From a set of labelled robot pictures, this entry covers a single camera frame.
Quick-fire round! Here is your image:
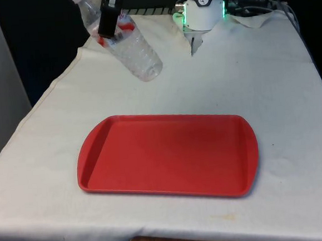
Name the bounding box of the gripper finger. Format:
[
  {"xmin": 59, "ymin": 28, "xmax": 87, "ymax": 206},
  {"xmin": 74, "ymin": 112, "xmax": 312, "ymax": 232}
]
[{"xmin": 95, "ymin": 1, "xmax": 121, "ymax": 40}]

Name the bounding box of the clear plastic bottle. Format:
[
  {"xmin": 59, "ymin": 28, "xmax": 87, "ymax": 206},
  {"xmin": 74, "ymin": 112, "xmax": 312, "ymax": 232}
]
[{"xmin": 67, "ymin": 0, "xmax": 165, "ymax": 89}]

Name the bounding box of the red tray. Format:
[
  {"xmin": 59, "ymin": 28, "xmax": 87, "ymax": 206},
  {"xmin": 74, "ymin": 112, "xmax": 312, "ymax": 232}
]
[{"xmin": 72, "ymin": 104, "xmax": 263, "ymax": 212}]

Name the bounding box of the black cable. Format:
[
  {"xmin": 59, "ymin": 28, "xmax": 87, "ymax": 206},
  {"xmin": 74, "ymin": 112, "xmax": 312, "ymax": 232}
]
[{"xmin": 224, "ymin": 0, "xmax": 275, "ymax": 18}]

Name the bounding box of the grey cable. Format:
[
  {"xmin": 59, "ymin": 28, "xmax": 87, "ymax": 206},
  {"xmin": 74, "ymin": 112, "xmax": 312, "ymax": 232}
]
[{"xmin": 262, "ymin": 0, "xmax": 303, "ymax": 39}]

